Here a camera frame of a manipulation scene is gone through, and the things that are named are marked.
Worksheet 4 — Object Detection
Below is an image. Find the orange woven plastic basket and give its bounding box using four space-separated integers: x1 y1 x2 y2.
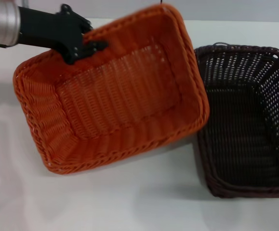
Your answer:
13 4 211 177

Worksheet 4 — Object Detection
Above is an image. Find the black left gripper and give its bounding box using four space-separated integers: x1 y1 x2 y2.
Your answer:
17 4 109 65

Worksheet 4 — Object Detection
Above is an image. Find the dark brown woven plastic basket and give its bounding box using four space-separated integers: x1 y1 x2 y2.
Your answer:
193 44 279 199

